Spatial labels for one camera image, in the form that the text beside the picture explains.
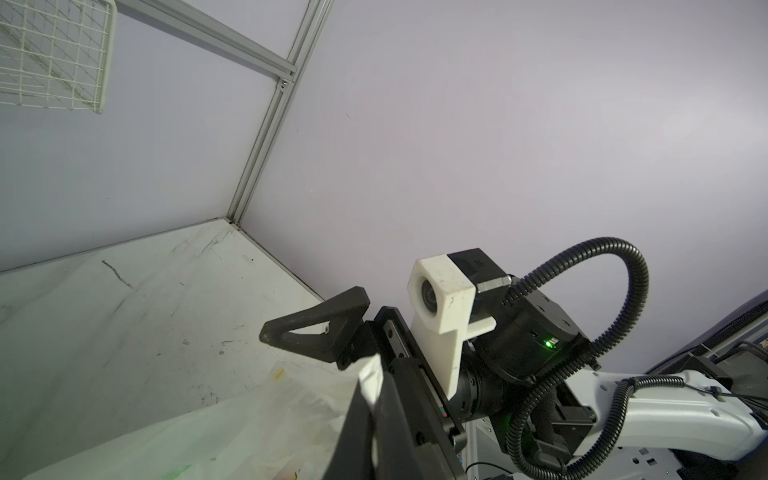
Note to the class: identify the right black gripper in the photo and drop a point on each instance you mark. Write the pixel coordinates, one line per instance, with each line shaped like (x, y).
(497, 369)

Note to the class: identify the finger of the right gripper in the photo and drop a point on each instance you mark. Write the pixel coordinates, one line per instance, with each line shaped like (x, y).
(324, 332)

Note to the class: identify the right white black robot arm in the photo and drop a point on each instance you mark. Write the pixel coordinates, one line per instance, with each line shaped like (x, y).
(567, 426)

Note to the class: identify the white lemon print plastic bag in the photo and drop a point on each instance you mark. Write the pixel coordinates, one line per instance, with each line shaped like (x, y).
(287, 428)

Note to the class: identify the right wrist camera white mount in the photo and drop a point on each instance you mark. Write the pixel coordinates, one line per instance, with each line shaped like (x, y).
(455, 298)

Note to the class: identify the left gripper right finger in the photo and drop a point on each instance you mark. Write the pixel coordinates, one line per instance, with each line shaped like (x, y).
(414, 438)

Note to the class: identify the white wire wall basket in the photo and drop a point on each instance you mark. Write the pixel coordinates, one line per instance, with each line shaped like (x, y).
(57, 54)

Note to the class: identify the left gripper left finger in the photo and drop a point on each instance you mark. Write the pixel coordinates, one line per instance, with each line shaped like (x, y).
(352, 458)

